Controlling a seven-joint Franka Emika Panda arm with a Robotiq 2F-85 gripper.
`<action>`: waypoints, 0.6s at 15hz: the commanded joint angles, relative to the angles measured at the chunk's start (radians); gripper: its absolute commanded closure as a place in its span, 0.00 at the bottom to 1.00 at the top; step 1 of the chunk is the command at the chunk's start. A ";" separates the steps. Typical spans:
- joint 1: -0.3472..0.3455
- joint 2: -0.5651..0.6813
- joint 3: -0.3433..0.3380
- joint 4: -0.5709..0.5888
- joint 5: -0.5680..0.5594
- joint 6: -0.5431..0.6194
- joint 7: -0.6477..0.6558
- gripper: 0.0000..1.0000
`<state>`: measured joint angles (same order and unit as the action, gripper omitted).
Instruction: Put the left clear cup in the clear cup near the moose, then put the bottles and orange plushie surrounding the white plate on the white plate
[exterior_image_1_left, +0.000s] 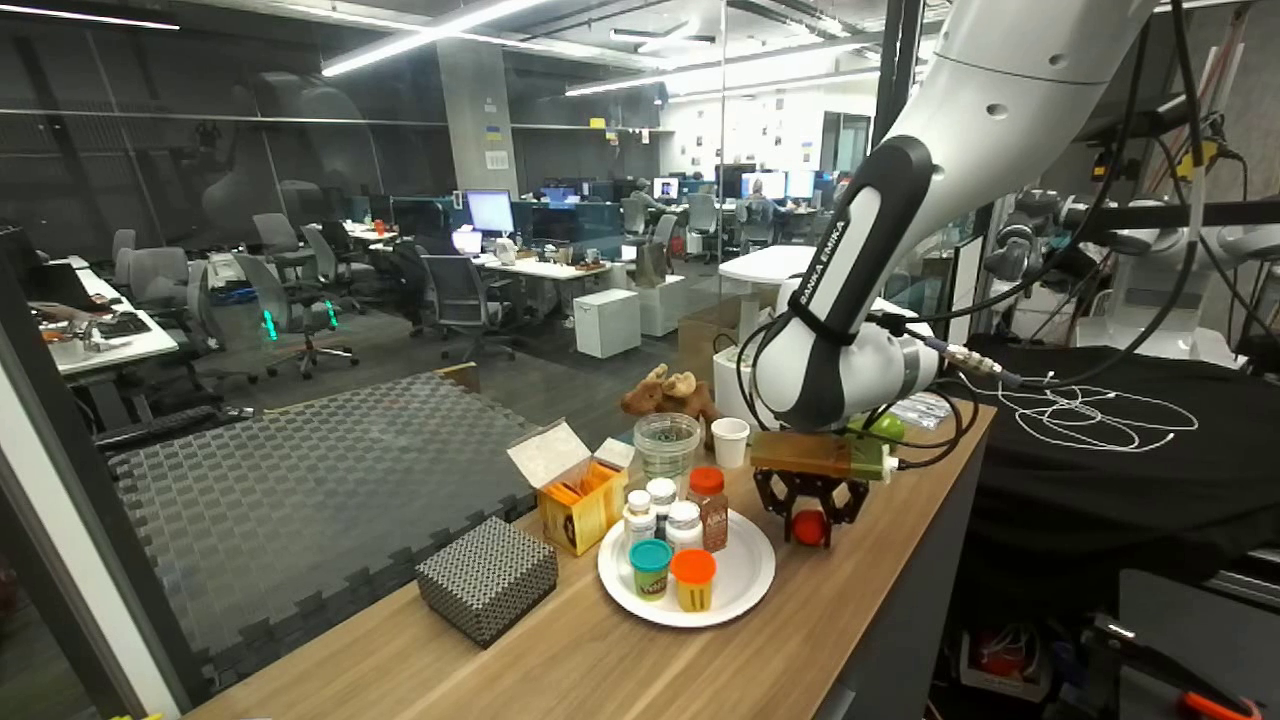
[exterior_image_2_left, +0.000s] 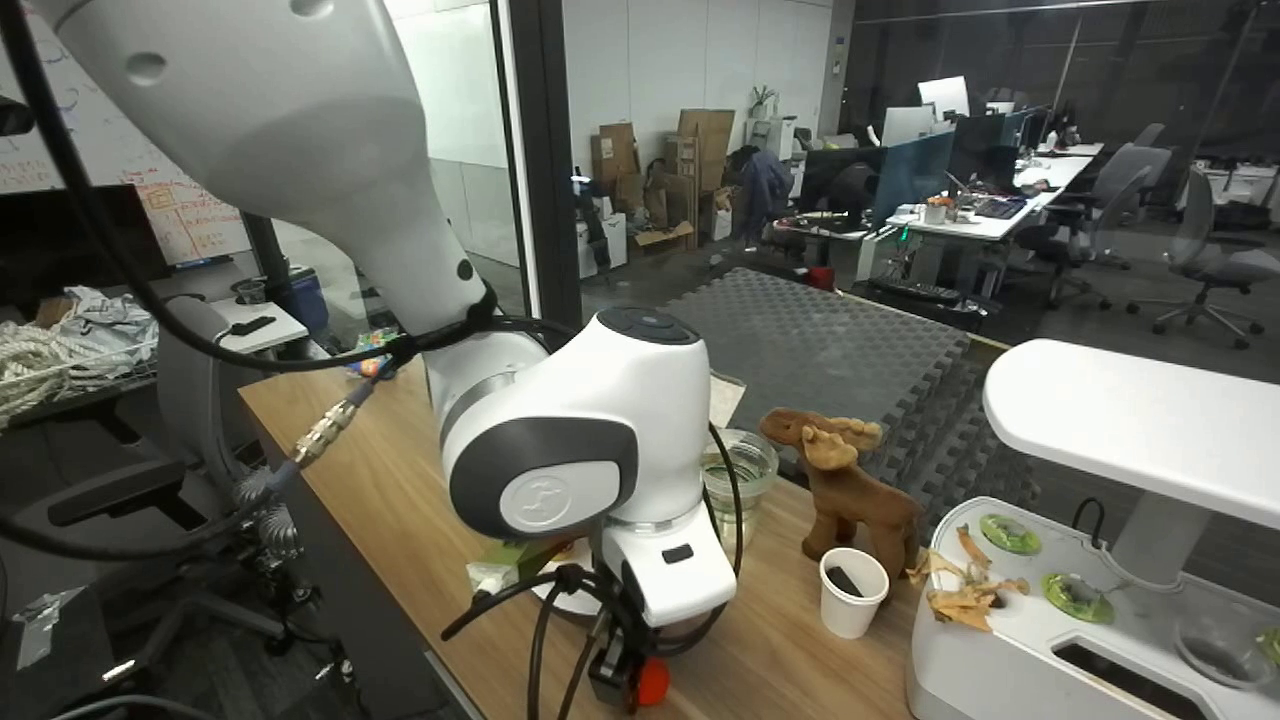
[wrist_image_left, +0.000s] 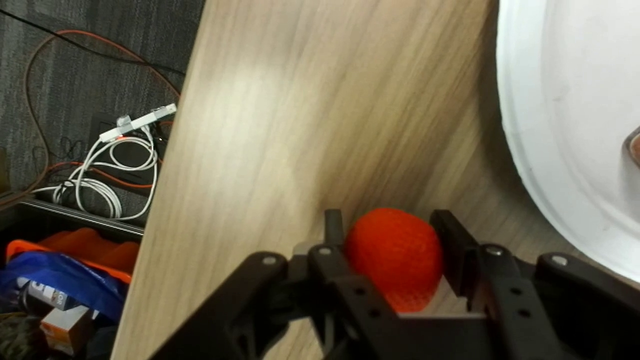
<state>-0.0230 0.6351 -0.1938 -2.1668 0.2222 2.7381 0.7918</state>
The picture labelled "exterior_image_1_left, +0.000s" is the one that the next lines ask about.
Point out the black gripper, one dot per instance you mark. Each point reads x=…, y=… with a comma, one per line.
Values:
x=808, y=493

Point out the spice bottle orange lid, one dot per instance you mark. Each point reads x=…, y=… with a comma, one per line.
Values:
x=711, y=510

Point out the yellow bottle orange lid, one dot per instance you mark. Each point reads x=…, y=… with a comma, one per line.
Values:
x=694, y=583

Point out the white pill bottle green label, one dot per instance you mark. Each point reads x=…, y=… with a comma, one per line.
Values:
x=642, y=513

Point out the white paper plate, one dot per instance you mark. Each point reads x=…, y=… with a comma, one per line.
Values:
x=742, y=585

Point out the small white paper cup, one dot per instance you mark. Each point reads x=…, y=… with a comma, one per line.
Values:
x=729, y=444

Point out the brown moose toy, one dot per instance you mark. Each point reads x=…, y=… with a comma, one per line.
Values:
x=664, y=391

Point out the white indoor planter appliance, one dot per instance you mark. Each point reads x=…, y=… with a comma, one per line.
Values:
x=726, y=381

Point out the open yellow tea box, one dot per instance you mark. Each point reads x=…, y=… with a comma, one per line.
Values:
x=582, y=504

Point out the white cabinet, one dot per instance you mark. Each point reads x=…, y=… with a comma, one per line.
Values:
x=660, y=307
x=605, y=327

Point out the black cloth cover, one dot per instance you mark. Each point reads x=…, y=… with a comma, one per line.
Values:
x=1135, y=500

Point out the grey patterned box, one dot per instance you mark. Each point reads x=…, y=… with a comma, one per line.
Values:
x=480, y=583

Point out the black office chair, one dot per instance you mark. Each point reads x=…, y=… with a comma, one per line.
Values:
x=460, y=294

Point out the lit computer monitor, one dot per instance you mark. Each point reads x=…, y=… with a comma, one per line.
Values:
x=490, y=212

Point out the grey foam floor mat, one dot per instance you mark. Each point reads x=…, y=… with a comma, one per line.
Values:
x=333, y=493

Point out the black metal bar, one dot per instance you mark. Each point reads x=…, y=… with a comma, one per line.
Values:
x=1201, y=212

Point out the grey office chair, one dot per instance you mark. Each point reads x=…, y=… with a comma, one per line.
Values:
x=287, y=301

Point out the white office desk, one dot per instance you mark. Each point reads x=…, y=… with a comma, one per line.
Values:
x=102, y=341

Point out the tan wrist camera block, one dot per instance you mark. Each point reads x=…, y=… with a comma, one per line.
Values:
x=822, y=457

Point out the black window post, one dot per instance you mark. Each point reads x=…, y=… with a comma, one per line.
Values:
x=897, y=54

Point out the black glass wall frame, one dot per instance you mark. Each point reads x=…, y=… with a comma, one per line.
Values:
x=81, y=481

